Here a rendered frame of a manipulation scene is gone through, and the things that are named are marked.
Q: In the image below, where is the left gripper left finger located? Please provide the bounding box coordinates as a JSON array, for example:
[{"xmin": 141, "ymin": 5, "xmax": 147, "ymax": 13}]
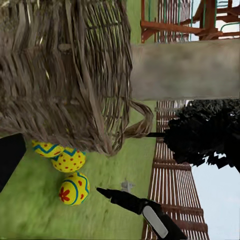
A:
[{"xmin": 0, "ymin": 133, "xmax": 26, "ymax": 193}]

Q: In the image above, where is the wicker basket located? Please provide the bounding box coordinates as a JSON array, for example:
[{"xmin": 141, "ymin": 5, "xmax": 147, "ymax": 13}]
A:
[{"xmin": 0, "ymin": 0, "xmax": 154, "ymax": 159}]

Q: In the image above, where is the easter egg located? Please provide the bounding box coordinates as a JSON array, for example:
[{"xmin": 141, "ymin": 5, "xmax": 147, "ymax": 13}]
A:
[
  {"xmin": 58, "ymin": 172, "xmax": 90, "ymax": 206},
  {"xmin": 51, "ymin": 147, "xmax": 86, "ymax": 173},
  {"xmin": 31, "ymin": 140, "xmax": 64, "ymax": 158}
]

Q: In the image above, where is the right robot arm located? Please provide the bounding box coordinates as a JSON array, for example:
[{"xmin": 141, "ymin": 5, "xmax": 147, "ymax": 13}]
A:
[{"xmin": 97, "ymin": 181, "xmax": 188, "ymax": 240}]

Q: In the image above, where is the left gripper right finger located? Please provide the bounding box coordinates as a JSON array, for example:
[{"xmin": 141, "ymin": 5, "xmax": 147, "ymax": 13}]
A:
[{"xmin": 224, "ymin": 133, "xmax": 240, "ymax": 173}]

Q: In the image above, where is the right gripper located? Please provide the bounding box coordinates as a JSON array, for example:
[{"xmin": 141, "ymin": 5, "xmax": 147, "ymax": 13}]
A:
[{"xmin": 97, "ymin": 188, "xmax": 136, "ymax": 211}]

